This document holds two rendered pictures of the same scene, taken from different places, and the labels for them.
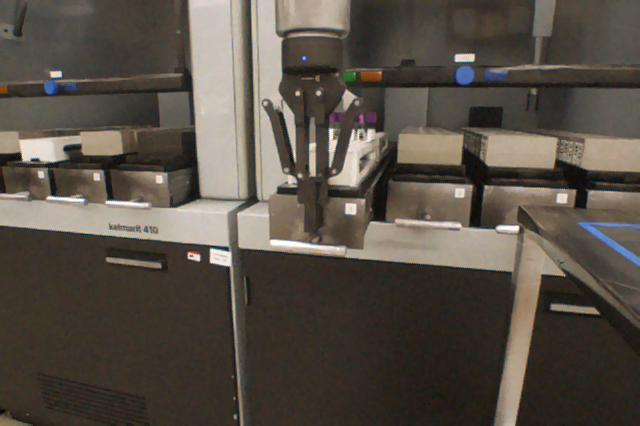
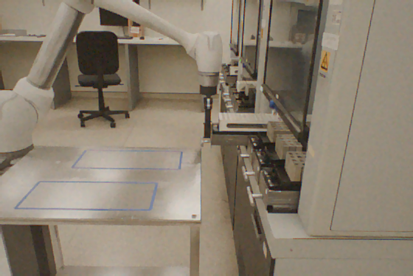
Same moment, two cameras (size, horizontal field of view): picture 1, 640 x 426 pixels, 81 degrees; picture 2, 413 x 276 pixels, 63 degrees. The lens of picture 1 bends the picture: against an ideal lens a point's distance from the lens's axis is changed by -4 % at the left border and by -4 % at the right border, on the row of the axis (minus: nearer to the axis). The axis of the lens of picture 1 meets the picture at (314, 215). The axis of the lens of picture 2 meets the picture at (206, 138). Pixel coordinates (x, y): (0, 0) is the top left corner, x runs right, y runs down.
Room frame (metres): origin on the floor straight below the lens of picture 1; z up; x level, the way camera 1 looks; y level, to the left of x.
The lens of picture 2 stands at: (0.12, -1.32, 1.31)
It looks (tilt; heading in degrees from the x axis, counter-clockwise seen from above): 22 degrees down; 74
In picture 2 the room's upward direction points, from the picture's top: 2 degrees clockwise
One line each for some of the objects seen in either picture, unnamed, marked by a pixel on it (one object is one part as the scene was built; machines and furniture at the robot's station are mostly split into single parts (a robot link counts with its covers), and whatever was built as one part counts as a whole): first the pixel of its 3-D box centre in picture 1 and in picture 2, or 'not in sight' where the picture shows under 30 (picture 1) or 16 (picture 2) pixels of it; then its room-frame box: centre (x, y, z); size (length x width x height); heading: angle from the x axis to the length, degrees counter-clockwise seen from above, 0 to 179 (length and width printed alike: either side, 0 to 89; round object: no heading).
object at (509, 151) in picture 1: (519, 154); (281, 147); (0.67, -0.36, 0.85); 0.12 x 0.02 x 0.06; 75
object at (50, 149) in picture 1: (86, 148); (260, 87); (1.02, 0.60, 0.83); 0.30 x 0.10 x 0.06; 166
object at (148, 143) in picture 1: (162, 145); (252, 97); (0.85, 0.33, 0.85); 0.12 x 0.02 x 0.06; 76
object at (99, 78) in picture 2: not in sight; (100, 77); (-0.01, 2.67, 0.52); 0.64 x 0.60 x 1.05; 96
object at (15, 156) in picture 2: not in sight; (10, 153); (-0.31, 0.09, 0.73); 0.22 x 0.18 x 0.06; 76
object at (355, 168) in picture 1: (340, 161); (252, 123); (0.69, -0.05, 0.83); 0.30 x 0.10 x 0.06; 166
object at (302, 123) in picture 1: (302, 135); not in sight; (0.50, 0.01, 0.89); 0.04 x 0.01 x 0.11; 166
